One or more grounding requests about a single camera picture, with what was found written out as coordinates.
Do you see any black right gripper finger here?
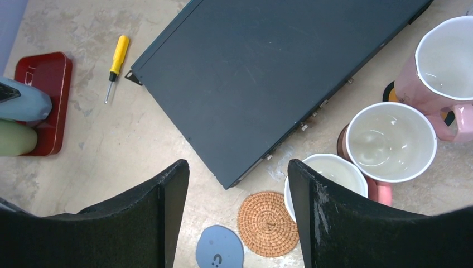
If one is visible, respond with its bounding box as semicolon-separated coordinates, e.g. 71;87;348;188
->
288;159;472;267
1;159;190;267
0;83;21;103

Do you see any light blue mug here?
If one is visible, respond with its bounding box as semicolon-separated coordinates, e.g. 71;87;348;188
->
1;76;52;122

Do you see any green cup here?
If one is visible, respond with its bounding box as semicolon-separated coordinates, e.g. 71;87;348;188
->
1;119;37;156

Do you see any white cup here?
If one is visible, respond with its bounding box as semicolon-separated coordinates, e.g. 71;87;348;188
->
283;154;369;223

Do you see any woven cork coaster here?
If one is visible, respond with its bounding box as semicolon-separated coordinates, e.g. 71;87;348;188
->
237;192;299;257

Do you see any blue grey smiley coaster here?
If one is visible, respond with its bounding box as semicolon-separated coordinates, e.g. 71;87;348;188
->
196;225;244;268

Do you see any pink mug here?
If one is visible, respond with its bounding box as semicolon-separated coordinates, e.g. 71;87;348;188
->
336;102;437;206
394;16;472;142

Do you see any orange smiley coaster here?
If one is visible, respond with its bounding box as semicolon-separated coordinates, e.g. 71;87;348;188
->
382;81;455;126

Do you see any pink mug front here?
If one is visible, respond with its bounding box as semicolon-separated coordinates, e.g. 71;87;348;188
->
394;16;472;142

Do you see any dark flat metal box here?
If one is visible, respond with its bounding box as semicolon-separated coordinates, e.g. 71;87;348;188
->
126;0;431;189

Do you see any yellow handled screwdriver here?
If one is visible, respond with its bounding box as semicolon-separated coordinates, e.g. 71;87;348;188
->
104;35;130;104

